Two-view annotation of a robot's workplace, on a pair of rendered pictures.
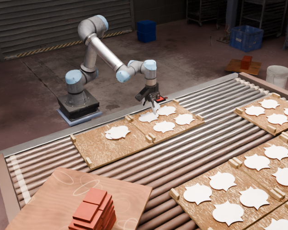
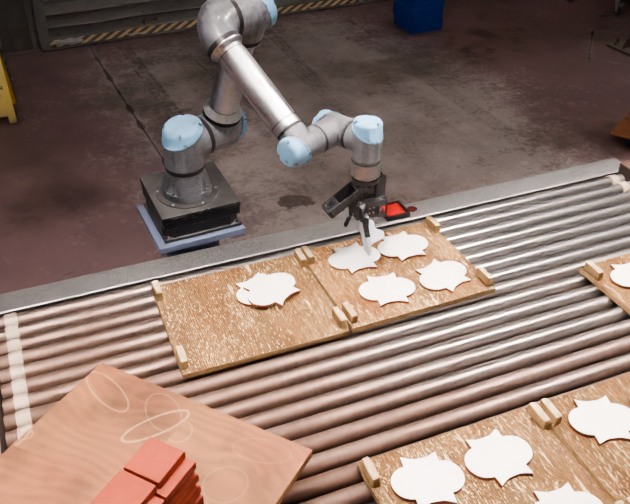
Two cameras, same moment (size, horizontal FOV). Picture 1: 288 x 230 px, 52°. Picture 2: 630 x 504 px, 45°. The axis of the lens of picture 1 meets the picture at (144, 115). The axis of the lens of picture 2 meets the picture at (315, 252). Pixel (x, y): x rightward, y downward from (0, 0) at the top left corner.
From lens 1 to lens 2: 0.20 m
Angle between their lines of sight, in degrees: 7
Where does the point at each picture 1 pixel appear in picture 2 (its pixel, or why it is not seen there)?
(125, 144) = (279, 323)
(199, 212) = not seen: outside the picture
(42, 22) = not seen: outside the picture
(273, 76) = not seen: outside the picture
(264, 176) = (611, 460)
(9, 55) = (65, 36)
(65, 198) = (100, 445)
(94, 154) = (200, 339)
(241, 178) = (550, 457)
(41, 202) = (46, 448)
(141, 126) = (330, 280)
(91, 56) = (230, 87)
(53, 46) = (174, 22)
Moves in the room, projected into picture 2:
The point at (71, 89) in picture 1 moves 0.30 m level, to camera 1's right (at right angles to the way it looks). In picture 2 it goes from (173, 163) to (276, 170)
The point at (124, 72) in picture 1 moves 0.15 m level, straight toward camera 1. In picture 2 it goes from (298, 142) to (291, 173)
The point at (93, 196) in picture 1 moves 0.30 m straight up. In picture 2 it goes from (149, 461) to (121, 310)
